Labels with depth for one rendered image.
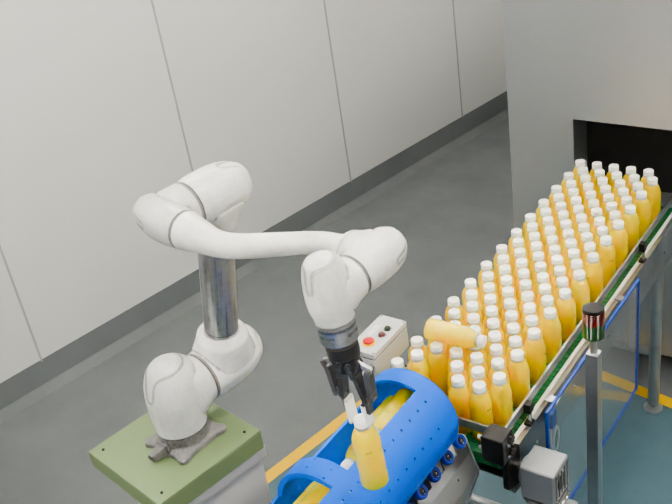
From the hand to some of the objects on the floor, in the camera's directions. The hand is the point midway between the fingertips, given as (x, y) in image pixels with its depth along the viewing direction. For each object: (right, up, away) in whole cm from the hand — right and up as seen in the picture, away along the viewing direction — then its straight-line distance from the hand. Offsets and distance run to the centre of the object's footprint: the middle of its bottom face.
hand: (359, 410), depth 220 cm
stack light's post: (+86, -87, +119) cm, 171 cm away
